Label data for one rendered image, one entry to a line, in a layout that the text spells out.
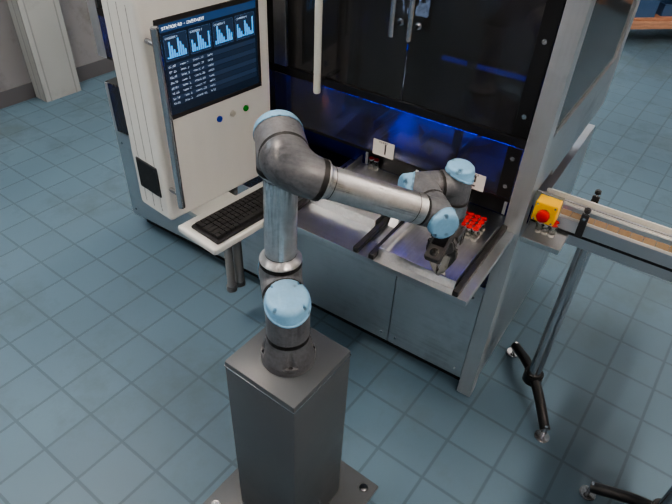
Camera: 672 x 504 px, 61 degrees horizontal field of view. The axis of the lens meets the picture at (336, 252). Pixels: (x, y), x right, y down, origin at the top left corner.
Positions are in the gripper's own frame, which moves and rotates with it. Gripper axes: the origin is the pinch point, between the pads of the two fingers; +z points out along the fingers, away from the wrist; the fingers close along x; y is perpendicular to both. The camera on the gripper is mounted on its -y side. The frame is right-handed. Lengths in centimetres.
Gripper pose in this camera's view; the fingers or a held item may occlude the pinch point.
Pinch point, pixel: (436, 272)
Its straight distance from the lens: 169.9
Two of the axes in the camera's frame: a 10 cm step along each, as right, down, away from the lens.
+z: -0.4, 7.7, 6.4
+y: 5.5, -5.1, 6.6
